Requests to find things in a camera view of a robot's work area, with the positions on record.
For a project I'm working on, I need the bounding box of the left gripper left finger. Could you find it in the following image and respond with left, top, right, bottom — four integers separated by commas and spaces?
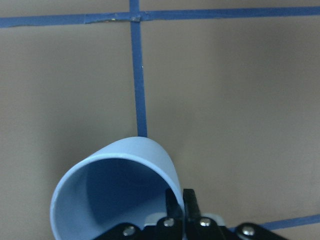
165, 188, 184, 222

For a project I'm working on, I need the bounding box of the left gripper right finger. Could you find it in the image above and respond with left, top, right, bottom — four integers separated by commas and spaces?
183, 188, 202, 223

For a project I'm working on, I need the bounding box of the blue plastic cup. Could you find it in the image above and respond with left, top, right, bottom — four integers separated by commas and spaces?
50, 136, 184, 240

